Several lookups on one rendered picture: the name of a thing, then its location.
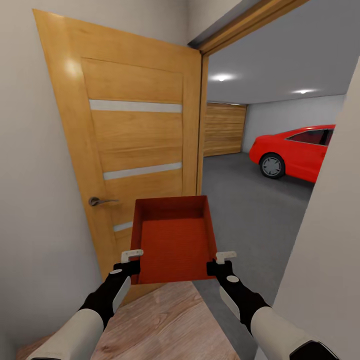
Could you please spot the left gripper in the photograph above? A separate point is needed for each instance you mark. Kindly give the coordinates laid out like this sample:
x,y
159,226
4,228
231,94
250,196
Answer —
x,y
133,266

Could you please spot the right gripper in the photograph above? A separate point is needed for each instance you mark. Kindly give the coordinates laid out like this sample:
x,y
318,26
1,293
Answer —
x,y
213,268

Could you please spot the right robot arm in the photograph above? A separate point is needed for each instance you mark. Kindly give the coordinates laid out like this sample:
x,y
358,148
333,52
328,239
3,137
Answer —
x,y
278,338

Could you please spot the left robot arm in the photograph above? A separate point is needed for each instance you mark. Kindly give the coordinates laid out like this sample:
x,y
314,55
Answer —
x,y
78,338

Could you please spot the car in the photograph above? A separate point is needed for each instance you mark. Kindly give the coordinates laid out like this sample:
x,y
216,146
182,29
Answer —
x,y
299,153

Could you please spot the storage box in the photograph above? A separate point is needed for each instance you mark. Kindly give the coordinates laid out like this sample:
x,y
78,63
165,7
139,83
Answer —
x,y
177,238

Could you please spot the garage door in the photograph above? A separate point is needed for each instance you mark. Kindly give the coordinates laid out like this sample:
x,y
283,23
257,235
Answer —
x,y
224,124

